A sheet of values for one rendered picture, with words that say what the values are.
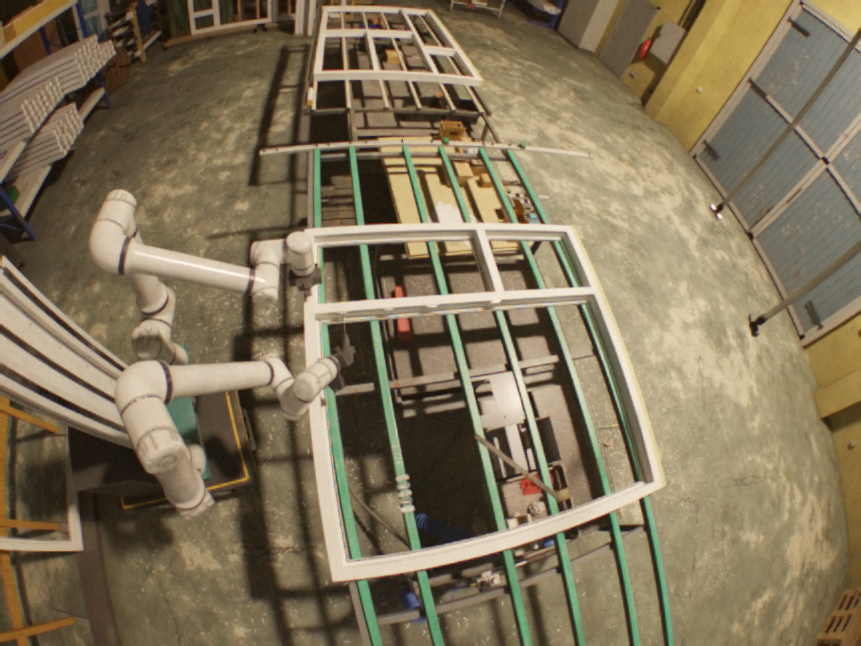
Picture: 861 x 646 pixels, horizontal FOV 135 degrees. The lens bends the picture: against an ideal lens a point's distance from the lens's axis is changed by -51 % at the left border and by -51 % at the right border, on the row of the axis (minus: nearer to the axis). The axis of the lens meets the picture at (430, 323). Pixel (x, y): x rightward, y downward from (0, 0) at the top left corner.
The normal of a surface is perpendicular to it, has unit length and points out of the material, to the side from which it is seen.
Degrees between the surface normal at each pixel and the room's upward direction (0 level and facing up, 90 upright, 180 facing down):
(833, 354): 90
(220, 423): 0
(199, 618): 0
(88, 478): 0
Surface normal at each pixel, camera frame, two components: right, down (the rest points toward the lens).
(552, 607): 0.18, -0.45
